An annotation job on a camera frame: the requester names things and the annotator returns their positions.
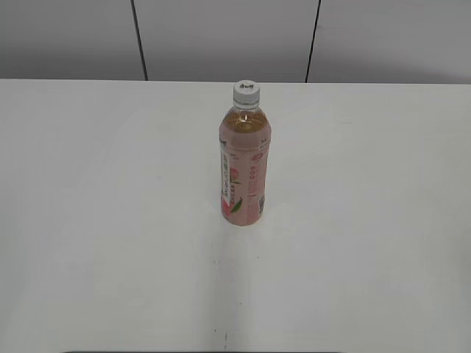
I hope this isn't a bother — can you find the white bottle cap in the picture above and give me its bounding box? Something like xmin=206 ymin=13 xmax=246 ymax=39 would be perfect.
xmin=233 ymin=80 xmax=261 ymax=106

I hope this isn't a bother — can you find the pink label tea bottle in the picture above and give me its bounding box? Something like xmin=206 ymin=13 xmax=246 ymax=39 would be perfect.
xmin=219 ymin=105 xmax=272 ymax=227

